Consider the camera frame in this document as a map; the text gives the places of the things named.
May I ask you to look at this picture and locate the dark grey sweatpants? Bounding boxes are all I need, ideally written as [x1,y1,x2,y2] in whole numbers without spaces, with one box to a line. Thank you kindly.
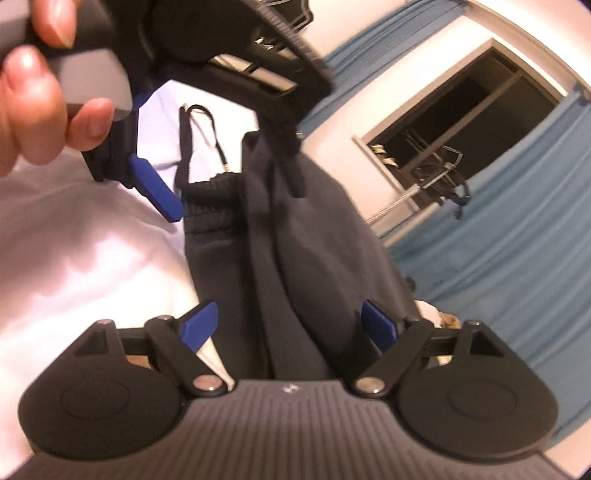
[175,109,418,381]

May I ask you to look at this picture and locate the person's left hand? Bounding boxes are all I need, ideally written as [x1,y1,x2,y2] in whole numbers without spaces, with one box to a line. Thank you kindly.
[0,0,116,179]

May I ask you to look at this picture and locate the large blue curtain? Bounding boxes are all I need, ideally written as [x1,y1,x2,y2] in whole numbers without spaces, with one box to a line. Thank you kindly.
[304,1,590,443]

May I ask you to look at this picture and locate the dark window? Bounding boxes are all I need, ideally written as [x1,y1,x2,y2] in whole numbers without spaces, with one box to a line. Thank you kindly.
[369,47,563,209]

